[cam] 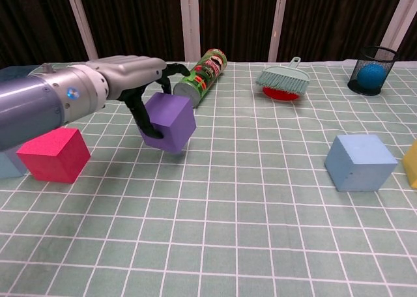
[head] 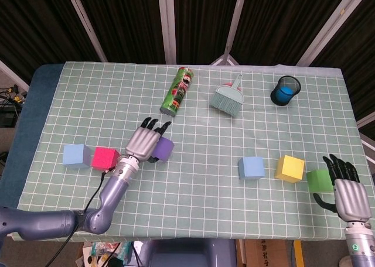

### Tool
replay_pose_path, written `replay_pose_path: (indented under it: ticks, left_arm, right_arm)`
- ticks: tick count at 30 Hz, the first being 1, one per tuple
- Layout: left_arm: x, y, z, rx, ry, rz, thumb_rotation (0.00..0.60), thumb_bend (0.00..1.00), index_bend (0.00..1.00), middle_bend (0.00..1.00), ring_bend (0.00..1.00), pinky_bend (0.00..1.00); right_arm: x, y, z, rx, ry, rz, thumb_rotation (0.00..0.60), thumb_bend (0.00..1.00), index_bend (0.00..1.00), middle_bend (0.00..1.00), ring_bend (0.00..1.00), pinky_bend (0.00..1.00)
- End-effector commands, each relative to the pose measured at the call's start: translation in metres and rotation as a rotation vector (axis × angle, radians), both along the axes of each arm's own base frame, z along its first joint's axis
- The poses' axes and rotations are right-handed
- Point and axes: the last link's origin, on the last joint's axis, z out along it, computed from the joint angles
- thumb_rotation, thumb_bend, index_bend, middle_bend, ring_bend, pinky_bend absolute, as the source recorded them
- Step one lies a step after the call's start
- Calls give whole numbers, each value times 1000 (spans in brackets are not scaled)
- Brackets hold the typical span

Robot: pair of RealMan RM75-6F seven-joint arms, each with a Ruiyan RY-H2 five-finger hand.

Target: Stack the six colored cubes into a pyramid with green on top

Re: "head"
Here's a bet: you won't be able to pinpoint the red round disc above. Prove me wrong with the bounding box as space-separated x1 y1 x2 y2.
222 81 243 91

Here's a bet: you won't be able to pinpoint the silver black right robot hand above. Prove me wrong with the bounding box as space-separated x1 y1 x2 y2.
313 154 372 223

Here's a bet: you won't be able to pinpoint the green foam cube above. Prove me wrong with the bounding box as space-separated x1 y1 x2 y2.
306 169 336 193

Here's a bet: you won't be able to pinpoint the white frame bar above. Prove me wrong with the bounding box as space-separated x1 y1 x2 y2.
360 132 375 150
356 112 375 129
0 60 30 91

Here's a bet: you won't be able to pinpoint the brown cardboard box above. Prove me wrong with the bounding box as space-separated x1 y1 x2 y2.
243 239 294 267

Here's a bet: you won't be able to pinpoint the purple foam cube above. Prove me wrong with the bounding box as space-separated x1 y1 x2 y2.
152 136 174 162

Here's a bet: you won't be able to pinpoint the blue-grey robot torso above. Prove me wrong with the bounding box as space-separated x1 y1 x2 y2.
140 238 237 267

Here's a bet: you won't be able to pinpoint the light blue foam cube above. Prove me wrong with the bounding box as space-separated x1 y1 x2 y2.
237 156 266 180
63 143 93 169

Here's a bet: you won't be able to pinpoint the black mesh pen cup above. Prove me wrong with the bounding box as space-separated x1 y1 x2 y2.
270 75 302 107

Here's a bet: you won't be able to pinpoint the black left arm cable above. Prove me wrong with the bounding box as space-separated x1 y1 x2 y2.
48 169 117 267

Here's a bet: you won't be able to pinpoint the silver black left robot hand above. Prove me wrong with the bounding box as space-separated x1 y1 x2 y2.
125 117 173 164

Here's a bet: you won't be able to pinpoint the colourful printed papers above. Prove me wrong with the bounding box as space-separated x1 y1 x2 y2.
76 241 132 267

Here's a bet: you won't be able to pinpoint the white frame post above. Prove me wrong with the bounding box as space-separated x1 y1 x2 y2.
295 0 367 66
64 0 108 63
157 0 178 65
210 0 250 66

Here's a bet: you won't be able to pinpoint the green checkered tablecloth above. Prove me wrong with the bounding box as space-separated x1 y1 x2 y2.
16 61 363 241

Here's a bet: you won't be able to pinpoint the yellow foam cube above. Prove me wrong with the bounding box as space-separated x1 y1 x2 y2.
274 155 306 183

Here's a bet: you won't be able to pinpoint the teal hand brush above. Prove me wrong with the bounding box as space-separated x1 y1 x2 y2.
209 74 244 118

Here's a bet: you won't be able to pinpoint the yellow bar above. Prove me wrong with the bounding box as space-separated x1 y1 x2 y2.
294 239 304 267

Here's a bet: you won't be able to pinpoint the green Pringles can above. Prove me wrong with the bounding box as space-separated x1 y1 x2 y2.
159 67 195 118

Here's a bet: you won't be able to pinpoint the tangled cable bundle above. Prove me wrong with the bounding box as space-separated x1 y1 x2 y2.
0 84 29 105

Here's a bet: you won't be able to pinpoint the black device box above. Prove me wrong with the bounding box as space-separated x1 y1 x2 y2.
0 110 21 129

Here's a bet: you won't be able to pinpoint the pink foam cube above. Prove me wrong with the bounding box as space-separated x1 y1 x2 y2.
91 147 121 171

